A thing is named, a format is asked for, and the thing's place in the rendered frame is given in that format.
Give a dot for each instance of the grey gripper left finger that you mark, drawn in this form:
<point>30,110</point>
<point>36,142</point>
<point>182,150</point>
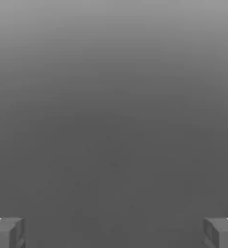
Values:
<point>6,233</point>

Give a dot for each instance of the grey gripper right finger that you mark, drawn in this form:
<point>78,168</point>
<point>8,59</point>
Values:
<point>221,233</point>

